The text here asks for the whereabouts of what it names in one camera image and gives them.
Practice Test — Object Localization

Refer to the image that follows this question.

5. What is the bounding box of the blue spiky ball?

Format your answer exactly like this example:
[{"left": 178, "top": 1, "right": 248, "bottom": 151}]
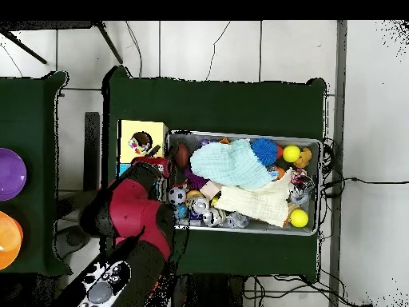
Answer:
[{"left": 249, "top": 137, "right": 280, "bottom": 167}]

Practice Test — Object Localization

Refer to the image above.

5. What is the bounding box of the shallow mesh bin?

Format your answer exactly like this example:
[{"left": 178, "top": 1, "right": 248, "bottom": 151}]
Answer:
[{"left": 161, "top": 130, "right": 323, "bottom": 237}]

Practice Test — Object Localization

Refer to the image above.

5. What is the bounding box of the cream muslin cloth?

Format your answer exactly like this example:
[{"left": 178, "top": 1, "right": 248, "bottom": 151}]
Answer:
[{"left": 214, "top": 167, "right": 293, "bottom": 229}]

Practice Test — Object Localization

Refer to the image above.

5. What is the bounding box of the light blue muslin cloth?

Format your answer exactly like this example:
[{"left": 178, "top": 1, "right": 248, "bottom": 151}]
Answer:
[{"left": 189, "top": 138, "right": 276, "bottom": 190}]

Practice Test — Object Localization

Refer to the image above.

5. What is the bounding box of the small soccer ball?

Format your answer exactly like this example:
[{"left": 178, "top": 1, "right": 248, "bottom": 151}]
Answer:
[{"left": 168, "top": 187, "right": 188, "bottom": 206}]

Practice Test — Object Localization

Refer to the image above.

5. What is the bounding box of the orange plastic bowl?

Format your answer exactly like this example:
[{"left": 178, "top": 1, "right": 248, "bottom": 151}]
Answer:
[{"left": 0, "top": 210, "right": 24, "bottom": 271}]

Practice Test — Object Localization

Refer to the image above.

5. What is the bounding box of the purple plastic bowl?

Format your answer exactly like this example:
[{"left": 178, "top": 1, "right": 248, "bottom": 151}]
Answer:
[{"left": 0, "top": 147, "right": 27, "bottom": 201}]

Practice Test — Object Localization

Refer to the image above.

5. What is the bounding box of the black power cable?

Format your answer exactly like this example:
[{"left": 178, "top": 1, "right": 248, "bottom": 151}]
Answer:
[{"left": 320, "top": 176, "right": 409, "bottom": 197}]

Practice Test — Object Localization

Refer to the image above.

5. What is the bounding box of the yellow ball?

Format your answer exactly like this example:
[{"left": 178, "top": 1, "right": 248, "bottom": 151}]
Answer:
[
  {"left": 288, "top": 208, "right": 310, "bottom": 229},
  {"left": 282, "top": 144, "right": 302, "bottom": 163}
]

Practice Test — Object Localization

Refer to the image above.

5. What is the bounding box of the brown toy football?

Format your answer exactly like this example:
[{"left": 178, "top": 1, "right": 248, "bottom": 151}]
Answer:
[{"left": 173, "top": 142, "right": 192, "bottom": 169}]

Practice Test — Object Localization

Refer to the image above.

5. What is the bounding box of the colourful patterned cloth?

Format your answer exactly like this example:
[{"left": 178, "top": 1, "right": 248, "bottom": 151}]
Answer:
[{"left": 128, "top": 135, "right": 153, "bottom": 155}]

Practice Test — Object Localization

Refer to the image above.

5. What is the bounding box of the black tripod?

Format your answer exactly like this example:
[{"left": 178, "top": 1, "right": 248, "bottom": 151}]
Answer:
[{"left": 0, "top": 20, "right": 124, "bottom": 65}]

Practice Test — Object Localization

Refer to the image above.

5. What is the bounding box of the crushed can with printed label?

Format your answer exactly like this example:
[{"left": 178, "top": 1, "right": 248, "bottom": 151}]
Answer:
[{"left": 185, "top": 189, "right": 212, "bottom": 214}]

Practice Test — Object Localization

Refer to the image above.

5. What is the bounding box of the dark green side tablecloth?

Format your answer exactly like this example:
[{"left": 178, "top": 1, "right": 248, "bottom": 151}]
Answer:
[{"left": 0, "top": 70, "right": 73, "bottom": 277}]

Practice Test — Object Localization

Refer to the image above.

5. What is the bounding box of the crushed silver can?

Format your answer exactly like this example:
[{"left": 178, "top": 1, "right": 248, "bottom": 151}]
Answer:
[{"left": 201, "top": 207, "right": 226, "bottom": 227}]

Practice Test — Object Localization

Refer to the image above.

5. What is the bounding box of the wooden box with three holes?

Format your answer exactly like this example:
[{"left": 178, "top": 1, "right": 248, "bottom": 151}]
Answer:
[{"left": 117, "top": 119, "right": 169, "bottom": 202}]

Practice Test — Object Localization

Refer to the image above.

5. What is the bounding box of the black upright panel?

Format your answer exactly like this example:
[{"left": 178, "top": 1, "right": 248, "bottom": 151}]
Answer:
[{"left": 83, "top": 111, "right": 101, "bottom": 192}]

